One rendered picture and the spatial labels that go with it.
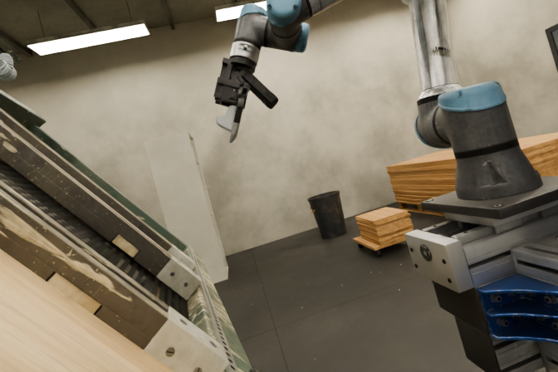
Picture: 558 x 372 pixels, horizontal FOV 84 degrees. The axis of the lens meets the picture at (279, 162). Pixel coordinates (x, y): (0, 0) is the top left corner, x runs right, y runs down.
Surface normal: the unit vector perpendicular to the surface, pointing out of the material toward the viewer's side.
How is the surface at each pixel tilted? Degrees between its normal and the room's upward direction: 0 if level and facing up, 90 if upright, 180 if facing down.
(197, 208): 90
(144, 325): 90
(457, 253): 90
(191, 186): 90
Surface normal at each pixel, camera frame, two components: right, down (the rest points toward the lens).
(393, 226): 0.15, -0.07
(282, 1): -0.07, -0.01
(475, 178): -0.85, -0.09
